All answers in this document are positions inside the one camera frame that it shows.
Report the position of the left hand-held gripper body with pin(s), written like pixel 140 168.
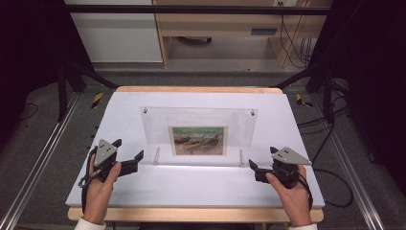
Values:
pixel 105 156

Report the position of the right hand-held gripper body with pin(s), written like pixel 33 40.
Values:
pixel 285 172

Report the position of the landscape photo print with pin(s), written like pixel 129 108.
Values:
pixel 198 141

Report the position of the clear acrylic photo frame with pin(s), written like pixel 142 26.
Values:
pixel 198 118

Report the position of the person's right hand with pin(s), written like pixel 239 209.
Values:
pixel 293 201

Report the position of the person's left hand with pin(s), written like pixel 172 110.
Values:
pixel 99 198

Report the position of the yellow black tape piece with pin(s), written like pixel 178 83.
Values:
pixel 97 100
pixel 300 100

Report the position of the person's right white sleeve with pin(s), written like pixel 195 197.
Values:
pixel 303 227

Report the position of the person's white sleeve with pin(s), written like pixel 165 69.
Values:
pixel 90 225
pixel 303 227

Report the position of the white table board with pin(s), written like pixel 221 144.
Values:
pixel 191 214
pixel 191 188

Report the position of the person's left white sleeve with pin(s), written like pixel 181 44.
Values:
pixel 90 225

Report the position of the black metal stand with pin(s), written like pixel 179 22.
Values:
pixel 327 96
pixel 62 92

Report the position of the white cabinet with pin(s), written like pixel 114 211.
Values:
pixel 118 38

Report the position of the black curtain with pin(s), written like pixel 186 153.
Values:
pixel 28 57
pixel 373 80

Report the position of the light wooden desk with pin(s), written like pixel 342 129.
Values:
pixel 220 22

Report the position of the aluminium floor rail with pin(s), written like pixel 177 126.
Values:
pixel 351 172
pixel 35 166

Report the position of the black horizontal frame bar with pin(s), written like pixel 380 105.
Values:
pixel 198 10

